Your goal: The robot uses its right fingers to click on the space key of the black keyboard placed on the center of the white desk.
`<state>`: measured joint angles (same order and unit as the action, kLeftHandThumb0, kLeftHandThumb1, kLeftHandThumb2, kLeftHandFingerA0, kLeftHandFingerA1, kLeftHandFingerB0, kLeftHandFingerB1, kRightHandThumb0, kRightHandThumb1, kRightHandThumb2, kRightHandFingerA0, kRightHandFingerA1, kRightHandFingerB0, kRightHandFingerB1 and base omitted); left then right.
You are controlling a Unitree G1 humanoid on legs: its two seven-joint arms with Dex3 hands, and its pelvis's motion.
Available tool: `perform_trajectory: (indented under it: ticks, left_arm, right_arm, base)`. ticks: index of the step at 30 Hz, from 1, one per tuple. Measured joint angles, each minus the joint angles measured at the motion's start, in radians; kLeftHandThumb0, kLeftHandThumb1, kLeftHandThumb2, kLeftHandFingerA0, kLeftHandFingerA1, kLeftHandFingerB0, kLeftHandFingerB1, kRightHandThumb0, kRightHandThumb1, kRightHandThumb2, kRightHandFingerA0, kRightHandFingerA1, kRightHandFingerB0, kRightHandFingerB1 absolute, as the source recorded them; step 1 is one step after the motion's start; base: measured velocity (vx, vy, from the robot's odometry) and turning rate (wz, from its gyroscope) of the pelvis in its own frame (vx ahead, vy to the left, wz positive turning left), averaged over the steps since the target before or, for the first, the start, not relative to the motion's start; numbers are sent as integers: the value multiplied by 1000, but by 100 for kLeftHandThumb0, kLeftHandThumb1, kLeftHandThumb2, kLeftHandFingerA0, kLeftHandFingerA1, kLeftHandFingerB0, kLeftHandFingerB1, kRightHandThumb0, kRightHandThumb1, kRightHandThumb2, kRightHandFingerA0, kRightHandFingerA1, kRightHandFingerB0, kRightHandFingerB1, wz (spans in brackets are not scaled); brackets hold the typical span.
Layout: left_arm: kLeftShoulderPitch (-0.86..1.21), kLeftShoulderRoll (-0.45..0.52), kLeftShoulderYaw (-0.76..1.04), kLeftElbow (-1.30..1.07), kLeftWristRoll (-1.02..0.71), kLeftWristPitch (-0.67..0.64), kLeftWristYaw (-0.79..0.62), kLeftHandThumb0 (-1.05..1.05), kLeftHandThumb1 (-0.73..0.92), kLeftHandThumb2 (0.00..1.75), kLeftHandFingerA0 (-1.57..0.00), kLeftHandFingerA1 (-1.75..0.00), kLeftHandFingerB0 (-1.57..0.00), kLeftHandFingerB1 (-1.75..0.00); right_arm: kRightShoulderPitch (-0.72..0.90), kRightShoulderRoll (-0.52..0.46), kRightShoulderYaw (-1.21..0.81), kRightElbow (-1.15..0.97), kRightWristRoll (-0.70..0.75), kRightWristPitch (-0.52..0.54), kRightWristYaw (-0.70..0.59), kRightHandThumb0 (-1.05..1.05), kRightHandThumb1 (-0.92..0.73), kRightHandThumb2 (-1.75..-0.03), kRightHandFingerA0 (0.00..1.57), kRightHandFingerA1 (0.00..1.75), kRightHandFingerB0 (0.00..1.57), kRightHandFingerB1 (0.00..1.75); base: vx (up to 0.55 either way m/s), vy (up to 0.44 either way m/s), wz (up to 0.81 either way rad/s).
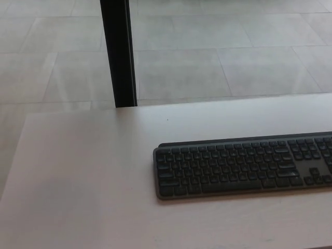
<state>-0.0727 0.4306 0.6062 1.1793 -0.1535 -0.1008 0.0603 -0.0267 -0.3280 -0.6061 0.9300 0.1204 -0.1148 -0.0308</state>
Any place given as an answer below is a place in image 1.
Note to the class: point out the black keyboard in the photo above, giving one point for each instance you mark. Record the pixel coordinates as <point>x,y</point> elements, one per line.
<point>233,168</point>

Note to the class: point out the black metal post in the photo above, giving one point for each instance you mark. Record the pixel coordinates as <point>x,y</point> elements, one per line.
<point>118,52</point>

